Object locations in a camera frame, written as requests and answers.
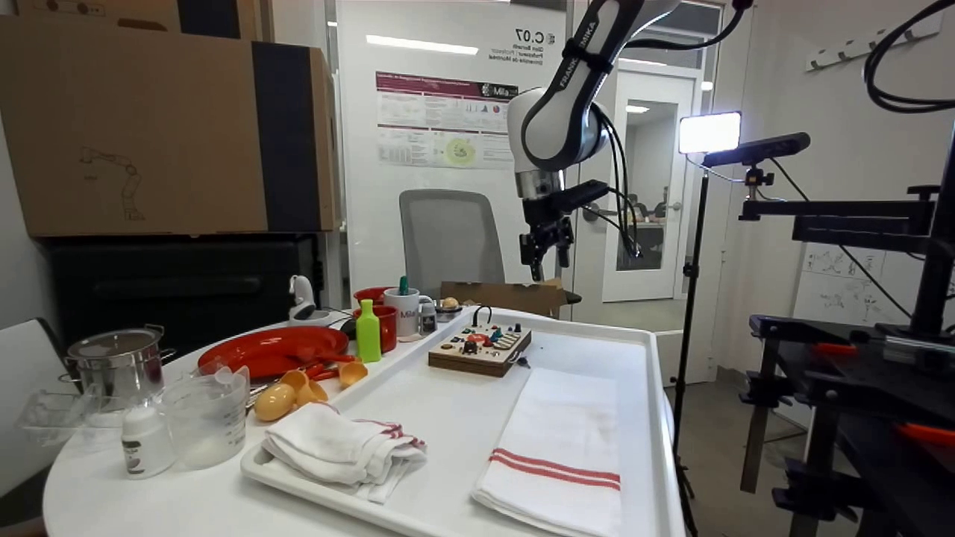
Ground bread pieces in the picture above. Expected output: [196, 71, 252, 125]
[249, 362, 366, 423]

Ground green squeeze bottle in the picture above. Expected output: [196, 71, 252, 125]
[354, 298, 382, 365]

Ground crumpled white red-striped towel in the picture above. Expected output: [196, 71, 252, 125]
[261, 404, 425, 504]

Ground white spray bottle head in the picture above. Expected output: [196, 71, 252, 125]
[290, 276, 315, 319]

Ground white red-striped towel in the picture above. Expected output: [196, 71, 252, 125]
[472, 368, 622, 537]
[261, 404, 425, 504]

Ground red plate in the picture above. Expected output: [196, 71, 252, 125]
[196, 326, 348, 382]

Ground metal pot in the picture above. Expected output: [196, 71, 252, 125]
[67, 329, 163, 413]

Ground grey office chair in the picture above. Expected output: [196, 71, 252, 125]
[400, 189, 504, 297]

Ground small white spray bottle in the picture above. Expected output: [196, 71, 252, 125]
[119, 407, 175, 479]

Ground bright studio light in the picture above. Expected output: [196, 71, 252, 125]
[676, 113, 743, 156]

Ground large cardboard box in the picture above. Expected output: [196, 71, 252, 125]
[0, 16, 336, 240]

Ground wooden busy board with buttons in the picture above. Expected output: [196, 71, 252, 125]
[425, 304, 531, 379]

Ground black metal cart frame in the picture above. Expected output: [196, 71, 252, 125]
[740, 168, 955, 537]

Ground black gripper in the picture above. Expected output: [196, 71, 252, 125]
[518, 180, 609, 282]

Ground black camera on stand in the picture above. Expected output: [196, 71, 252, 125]
[703, 131, 812, 189]

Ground clear plastic measuring cup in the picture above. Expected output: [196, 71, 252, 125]
[163, 368, 249, 471]

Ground large white plastic tray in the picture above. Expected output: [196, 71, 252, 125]
[240, 310, 685, 537]

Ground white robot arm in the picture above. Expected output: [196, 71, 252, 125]
[506, 0, 676, 282]

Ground red mug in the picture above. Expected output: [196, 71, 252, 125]
[354, 288, 395, 355]

